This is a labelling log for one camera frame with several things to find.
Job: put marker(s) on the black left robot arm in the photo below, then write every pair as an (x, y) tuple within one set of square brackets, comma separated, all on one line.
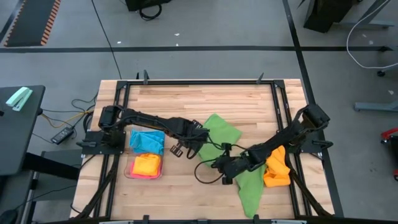
[(140, 119)]

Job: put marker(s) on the red cart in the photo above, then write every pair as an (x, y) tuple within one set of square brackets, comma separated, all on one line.
[(390, 137)]

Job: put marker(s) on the black desk foot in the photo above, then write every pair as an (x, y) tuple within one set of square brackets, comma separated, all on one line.
[(53, 165)]

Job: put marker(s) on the blue microfiber towel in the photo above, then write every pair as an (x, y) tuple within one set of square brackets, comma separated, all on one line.
[(144, 140), (157, 149)]

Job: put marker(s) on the pink microfiber towel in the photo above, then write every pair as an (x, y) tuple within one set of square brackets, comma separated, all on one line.
[(136, 177)]

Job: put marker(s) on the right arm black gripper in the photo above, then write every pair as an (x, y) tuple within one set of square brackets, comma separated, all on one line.
[(231, 165)]

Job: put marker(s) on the orange microfiber towel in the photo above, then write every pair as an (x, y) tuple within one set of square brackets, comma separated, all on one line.
[(146, 165), (276, 174)]

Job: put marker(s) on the black orange-edged floor mat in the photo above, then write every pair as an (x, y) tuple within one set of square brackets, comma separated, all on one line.
[(31, 21)]

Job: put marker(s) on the black power adapter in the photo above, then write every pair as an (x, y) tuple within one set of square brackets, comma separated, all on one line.
[(62, 135)]

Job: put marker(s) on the black computer mouse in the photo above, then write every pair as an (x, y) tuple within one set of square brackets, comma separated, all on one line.
[(7, 216)]

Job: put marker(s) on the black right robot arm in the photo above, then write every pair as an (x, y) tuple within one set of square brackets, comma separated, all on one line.
[(280, 140)]

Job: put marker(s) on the mint green stapler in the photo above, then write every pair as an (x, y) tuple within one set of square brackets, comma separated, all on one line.
[(18, 98)]

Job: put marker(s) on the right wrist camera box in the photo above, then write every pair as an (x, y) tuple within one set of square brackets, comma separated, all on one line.
[(227, 180)]

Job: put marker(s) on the grey table foot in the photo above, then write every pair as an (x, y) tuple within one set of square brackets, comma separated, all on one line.
[(376, 106)]

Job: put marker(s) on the clear plastic bin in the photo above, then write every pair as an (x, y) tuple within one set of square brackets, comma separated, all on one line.
[(127, 169)]

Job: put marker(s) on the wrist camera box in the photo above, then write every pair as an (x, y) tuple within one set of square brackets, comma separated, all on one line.
[(176, 151), (227, 180)]

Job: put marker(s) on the green microfiber towel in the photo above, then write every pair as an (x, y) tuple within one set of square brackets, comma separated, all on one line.
[(252, 193), (220, 130)]

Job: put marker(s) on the black table base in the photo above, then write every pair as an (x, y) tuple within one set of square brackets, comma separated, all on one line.
[(326, 12)]

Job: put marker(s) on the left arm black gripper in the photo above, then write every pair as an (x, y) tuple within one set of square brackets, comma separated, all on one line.
[(194, 135)]

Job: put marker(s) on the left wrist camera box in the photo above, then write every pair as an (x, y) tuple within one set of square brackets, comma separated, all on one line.
[(176, 151)]

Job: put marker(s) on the black desk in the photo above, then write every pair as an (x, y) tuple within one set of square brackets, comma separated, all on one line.
[(15, 140)]

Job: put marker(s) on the black equipment base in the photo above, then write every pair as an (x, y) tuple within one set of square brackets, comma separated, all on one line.
[(146, 3)]

